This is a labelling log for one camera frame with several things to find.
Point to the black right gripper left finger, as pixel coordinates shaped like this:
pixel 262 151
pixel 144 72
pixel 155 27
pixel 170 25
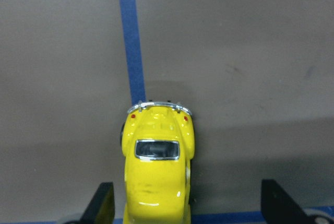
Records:
pixel 101 208

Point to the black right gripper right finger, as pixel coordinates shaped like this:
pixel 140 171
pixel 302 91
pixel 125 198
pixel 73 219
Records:
pixel 278 207

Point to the yellow beetle toy car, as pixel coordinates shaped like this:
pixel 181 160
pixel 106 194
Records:
pixel 158 143

